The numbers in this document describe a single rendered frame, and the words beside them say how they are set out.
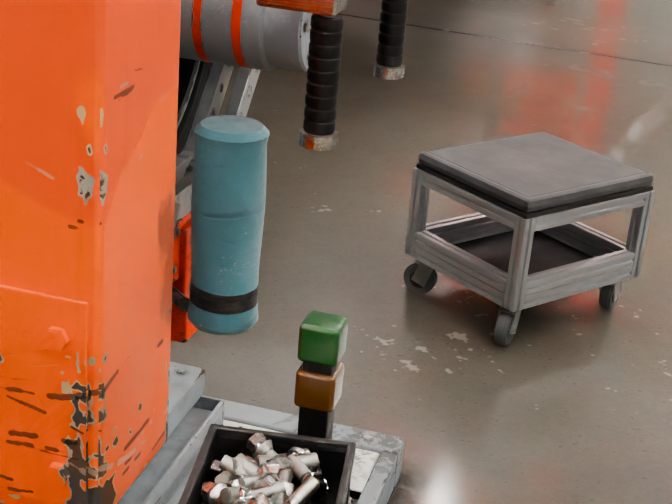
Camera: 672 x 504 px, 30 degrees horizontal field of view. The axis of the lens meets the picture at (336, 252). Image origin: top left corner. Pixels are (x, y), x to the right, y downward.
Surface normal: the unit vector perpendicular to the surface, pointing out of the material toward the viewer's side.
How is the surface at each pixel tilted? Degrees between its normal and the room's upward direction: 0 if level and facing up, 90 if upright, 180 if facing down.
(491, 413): 0
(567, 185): 0
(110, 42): 90
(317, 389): 90
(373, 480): 0
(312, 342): 90
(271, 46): 116
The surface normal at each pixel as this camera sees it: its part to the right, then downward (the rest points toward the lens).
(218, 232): -0.16, 0.40
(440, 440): 0.07, -0.92
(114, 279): 0.96, 0.18
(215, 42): -0.28, 0.72
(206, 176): -0.57, 0.24
